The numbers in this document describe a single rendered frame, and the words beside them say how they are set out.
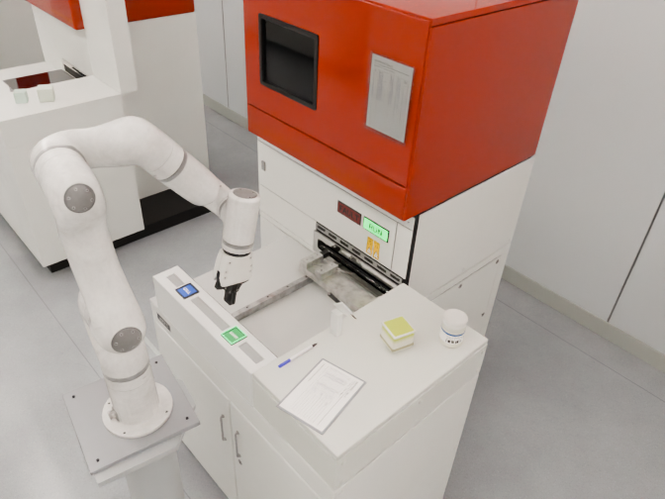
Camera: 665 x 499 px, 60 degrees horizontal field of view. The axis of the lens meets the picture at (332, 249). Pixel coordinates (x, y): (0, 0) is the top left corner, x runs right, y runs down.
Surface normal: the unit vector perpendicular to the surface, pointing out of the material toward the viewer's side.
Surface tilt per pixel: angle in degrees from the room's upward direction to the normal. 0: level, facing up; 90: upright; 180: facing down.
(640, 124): 90
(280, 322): 0
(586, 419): 0
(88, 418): 1
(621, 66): 90
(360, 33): 90
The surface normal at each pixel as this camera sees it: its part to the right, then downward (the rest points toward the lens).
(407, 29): -0.74, 0.36
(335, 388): 0.05, -0.80
